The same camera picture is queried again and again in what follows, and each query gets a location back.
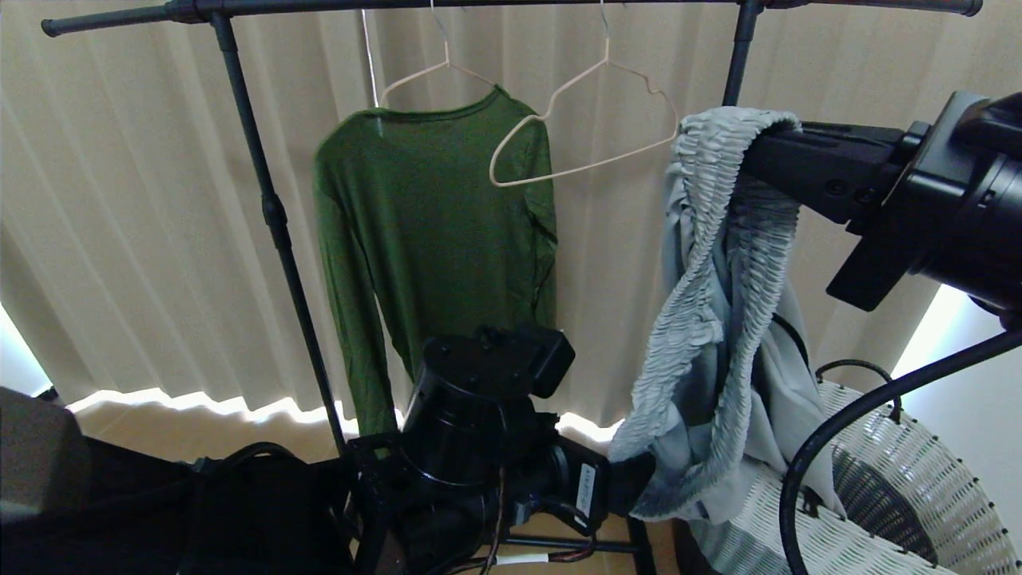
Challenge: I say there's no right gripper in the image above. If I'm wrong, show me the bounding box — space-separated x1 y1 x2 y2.
826 90 1022 314

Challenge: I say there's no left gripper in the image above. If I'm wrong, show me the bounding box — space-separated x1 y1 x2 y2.
479 443 612 537

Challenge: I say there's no pale grey garment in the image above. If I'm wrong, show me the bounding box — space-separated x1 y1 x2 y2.
608 107 847 525

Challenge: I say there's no green sleeveless shirt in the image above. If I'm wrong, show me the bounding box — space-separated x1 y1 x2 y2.
313 85 559 438

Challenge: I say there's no pink clothes hanger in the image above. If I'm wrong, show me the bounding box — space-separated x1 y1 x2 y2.
489 0 680 188
378 0 500 110

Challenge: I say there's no white laundry basket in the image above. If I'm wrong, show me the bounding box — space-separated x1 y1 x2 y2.
675 359 1021 575

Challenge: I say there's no black clothes rack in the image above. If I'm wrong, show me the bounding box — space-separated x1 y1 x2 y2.
42 0 984 575

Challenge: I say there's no beige curtain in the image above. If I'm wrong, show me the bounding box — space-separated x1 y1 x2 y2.
0 0 1022 428

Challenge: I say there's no window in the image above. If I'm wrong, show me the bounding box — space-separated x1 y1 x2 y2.
0 303 61 400

